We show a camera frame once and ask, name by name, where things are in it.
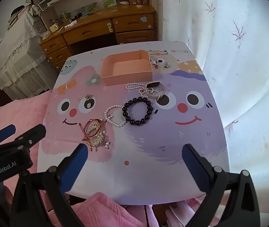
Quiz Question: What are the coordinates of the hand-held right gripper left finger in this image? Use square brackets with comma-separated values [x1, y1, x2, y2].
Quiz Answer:
[10, 144, 89, 227]

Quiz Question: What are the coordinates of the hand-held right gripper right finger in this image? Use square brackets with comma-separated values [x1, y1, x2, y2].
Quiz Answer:
[182, 144, 261, 227]

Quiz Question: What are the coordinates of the red cord bracelet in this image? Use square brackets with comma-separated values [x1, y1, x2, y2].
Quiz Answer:
[80, 119, 105, 152]

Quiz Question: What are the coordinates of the white pearl bracelet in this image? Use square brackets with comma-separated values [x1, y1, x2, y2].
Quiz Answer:
[104, 105, 127, 127]

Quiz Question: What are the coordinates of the black bead bracelet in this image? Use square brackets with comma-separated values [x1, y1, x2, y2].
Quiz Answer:
[122, 97, 154, 126]

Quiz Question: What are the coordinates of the thin pearl chain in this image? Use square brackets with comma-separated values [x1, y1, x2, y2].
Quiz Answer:
[126, 83, 160, 96]

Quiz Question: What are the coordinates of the pink plastic box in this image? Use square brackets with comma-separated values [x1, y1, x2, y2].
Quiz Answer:
[100, 50, 153, 86]

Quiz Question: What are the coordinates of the pink fleece clothing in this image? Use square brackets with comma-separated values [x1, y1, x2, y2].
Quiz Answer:
[47, 191, 154, 227]

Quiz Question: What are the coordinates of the white lace bed cover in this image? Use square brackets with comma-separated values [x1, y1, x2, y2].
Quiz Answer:
[0, 5, 52, 100]

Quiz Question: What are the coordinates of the white leaf print curtain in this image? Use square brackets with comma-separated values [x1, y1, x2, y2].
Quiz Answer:
[158, 0, 269, 194]

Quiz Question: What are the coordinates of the wooden desk with drawers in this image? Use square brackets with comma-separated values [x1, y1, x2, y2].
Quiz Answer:
[39, 5, 156, 70]

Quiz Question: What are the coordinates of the landscape picture strip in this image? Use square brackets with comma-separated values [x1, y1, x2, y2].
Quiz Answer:
[74, 0, 117, 15]

